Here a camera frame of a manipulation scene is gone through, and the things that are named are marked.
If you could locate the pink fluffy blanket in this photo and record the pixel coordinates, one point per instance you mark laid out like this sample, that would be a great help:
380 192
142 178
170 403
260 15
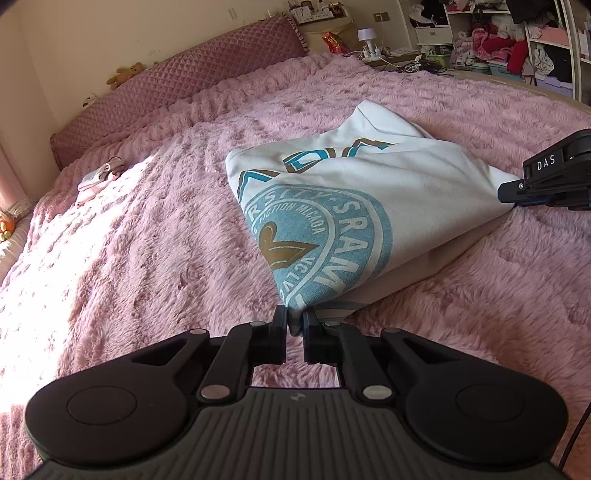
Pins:
138 277

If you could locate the headboard shelf clutter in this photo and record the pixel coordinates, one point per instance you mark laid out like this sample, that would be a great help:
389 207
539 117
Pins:
316 10

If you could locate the pink quilted headboard cushion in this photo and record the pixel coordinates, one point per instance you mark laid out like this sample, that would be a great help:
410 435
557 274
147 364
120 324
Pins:
184 78

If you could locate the white table lamp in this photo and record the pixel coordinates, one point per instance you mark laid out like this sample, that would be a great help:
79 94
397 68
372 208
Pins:
367 38

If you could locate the white shelf unit with clothes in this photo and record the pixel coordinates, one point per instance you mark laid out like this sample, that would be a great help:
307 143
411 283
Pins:
485 23

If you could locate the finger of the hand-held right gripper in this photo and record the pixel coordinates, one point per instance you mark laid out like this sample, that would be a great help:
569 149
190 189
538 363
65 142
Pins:
542 203
545 190

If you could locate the white drawer box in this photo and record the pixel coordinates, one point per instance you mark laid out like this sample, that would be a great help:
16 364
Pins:
433 36

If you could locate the brown teddy bear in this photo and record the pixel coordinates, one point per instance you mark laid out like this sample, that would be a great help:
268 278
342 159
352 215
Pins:
124 75

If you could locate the wooden bedside table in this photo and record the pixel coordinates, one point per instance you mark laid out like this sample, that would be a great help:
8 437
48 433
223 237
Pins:
397 57

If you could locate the wooden bed frame rim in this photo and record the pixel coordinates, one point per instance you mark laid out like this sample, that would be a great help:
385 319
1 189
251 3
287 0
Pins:
531 90

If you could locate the purple storage bin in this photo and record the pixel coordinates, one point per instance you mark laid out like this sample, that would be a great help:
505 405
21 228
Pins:
554 85

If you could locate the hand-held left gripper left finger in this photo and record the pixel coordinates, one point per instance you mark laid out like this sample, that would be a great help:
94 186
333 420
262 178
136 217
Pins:
280 330

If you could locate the white printed t-shirt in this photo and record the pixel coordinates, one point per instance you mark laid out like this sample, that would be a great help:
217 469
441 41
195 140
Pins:
415 184

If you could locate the small pink white cloth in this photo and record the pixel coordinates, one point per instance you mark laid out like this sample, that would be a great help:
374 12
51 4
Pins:
97 177

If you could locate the orange plush toy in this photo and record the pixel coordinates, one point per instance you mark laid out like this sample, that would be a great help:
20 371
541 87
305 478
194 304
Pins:
7 227

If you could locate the red cloth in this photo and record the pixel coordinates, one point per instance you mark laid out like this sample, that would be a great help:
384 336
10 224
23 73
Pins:
505 50

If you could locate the wall outlet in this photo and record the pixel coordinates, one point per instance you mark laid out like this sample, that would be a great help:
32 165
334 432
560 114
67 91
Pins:
381 17

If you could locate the red snack bag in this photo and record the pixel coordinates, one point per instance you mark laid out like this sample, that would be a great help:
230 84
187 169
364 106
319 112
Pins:
336 44

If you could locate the teal storage bin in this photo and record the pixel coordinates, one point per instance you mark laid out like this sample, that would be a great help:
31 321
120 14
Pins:
489 69

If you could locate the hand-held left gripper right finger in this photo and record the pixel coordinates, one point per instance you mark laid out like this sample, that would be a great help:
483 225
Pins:
310 332

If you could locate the small white plush toy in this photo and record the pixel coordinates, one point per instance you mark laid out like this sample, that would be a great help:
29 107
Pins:
90 100

